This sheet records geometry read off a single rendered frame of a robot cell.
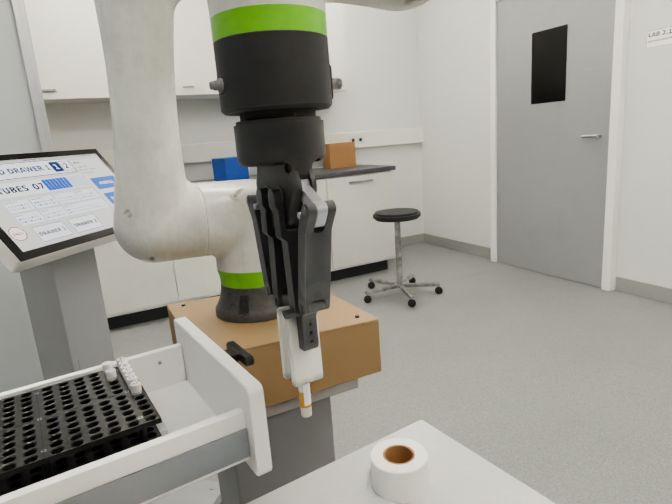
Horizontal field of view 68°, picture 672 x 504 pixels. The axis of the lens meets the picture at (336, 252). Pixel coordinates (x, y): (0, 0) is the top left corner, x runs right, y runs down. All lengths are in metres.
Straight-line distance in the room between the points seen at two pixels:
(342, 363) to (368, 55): 4.32
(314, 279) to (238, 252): 0.49
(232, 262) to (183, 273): 2.78
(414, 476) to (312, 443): 0.42
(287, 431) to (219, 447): 0.41
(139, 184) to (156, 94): 0.14
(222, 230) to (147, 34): 0.31
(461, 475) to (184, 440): 0.34
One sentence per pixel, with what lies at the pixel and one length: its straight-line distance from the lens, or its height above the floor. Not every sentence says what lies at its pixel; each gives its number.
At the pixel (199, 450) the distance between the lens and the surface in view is 0.58.
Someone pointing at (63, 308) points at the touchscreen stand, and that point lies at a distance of 1.56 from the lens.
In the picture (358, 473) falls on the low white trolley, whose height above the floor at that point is 0.76.
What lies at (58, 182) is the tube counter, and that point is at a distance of 1.58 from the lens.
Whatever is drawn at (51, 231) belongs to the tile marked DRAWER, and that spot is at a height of 1.00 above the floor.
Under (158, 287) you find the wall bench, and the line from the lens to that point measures 3.67.
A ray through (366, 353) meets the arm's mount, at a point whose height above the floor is 0.80.
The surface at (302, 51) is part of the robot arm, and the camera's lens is 0.40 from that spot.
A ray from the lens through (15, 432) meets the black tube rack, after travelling 0.66.
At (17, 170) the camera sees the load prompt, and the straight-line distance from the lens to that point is 1.54.
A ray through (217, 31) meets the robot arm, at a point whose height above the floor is 1.27.
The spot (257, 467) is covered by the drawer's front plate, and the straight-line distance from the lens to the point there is 0.61.
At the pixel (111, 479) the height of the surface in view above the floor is 0.88.
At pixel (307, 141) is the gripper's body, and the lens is 0.40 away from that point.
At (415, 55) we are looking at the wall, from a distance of 5.32.
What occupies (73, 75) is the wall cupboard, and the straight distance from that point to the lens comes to 3.92.
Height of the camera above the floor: 1.18
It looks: 13 degrees down
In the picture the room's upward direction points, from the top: 4 degrees counter-clockwise
